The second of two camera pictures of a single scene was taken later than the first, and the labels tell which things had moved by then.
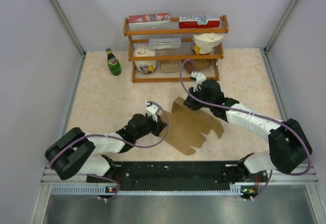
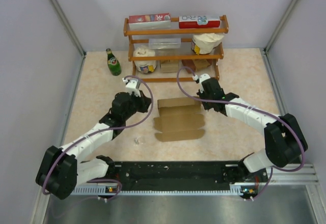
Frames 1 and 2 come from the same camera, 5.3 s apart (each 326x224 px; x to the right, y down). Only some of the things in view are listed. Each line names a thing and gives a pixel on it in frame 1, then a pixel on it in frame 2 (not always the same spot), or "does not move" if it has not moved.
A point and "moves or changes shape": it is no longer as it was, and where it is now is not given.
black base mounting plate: (227, 173) does not move
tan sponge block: (169, 65) does not move
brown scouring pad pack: (200, 64) does not move
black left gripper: (158, 126) → (144, 101)
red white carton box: (193, 22) does not move
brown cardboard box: (187, 126) moves or changes shape
